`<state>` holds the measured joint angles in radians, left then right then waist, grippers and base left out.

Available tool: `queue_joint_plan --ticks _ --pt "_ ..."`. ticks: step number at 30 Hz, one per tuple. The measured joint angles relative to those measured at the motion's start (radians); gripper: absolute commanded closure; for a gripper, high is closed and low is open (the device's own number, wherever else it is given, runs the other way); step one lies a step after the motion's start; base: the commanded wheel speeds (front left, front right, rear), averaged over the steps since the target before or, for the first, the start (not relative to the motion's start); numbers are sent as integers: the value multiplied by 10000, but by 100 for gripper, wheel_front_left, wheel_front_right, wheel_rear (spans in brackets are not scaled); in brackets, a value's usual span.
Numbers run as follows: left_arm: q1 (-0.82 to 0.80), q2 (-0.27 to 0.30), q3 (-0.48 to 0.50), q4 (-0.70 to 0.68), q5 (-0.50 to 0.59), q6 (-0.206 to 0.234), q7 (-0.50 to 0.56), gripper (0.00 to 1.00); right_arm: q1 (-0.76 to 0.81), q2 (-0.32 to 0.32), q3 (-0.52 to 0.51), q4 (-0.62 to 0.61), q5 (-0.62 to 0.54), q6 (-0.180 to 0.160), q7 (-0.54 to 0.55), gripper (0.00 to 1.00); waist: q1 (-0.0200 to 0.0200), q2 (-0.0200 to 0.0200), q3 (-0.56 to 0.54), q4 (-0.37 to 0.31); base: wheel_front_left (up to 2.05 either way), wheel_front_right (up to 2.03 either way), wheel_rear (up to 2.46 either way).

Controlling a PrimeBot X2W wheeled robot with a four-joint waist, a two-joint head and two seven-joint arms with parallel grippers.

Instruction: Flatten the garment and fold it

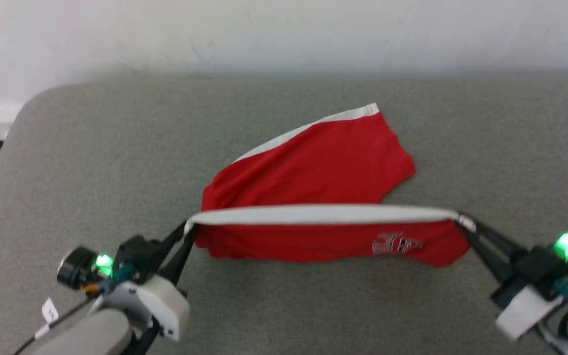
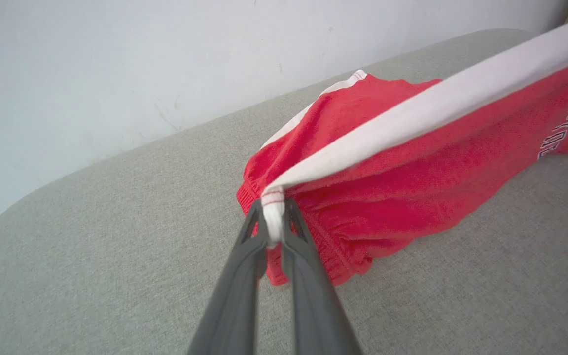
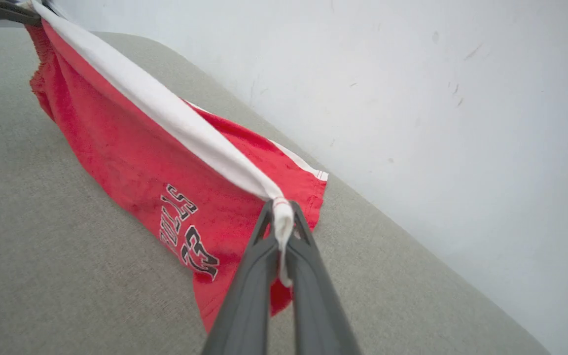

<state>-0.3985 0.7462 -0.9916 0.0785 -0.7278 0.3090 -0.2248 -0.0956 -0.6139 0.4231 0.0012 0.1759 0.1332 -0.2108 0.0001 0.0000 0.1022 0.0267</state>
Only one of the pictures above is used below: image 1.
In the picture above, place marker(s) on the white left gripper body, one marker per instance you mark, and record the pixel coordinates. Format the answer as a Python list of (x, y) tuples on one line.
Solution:
[(156, 303)]

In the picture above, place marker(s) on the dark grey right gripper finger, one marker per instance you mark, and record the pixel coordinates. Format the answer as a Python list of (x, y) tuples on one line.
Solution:
[(498, 236), (486, 259)]

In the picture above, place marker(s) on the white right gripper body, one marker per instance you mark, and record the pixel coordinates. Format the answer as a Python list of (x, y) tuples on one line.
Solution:
[(525, 310)]

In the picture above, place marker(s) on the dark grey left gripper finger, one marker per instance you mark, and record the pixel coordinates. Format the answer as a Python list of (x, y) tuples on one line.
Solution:
[(173, 239), (181, 261)]

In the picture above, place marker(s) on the red shorts with white trim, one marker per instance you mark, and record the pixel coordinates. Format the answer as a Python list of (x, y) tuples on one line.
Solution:
[(323, 167)]

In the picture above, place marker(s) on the grey fabric sofa cushion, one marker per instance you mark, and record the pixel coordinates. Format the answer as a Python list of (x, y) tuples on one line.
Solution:
[(284, 305)]

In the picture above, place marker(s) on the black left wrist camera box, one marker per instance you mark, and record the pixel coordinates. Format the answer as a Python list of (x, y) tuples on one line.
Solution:
[(138, 256)]

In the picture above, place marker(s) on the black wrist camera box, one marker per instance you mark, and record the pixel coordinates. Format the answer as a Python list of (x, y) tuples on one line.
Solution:
[(540, 268), (138, 256)]

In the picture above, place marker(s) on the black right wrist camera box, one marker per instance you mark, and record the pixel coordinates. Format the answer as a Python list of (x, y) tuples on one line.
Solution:
[(540, 268)]

